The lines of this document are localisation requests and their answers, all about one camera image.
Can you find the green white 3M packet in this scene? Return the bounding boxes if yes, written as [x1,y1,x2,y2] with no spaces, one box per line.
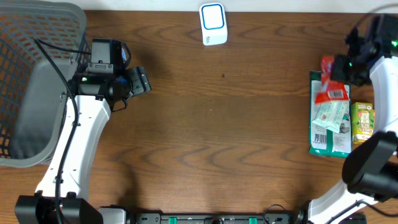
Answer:
[308,71,353,158]

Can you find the white teal wipes packet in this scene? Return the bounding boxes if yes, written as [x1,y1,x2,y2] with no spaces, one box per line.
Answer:
[312,101,351,134]

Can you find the red snack packet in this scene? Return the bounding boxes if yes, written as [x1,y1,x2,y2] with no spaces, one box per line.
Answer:
[315,55,349,104]

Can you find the green snack box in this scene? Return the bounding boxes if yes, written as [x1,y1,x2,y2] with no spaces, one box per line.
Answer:
[351,102,374,144]

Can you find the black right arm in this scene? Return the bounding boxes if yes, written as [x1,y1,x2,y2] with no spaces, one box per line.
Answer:
[295,14,397,223]

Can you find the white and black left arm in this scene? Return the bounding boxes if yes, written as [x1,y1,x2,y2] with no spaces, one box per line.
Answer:
[14,39,152,223]

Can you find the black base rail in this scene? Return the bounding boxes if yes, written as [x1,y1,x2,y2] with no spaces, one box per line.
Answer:
[131,212,294,224]

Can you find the grey plastic mesh basket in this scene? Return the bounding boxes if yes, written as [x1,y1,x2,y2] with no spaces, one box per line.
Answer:
[1,1,90,167]

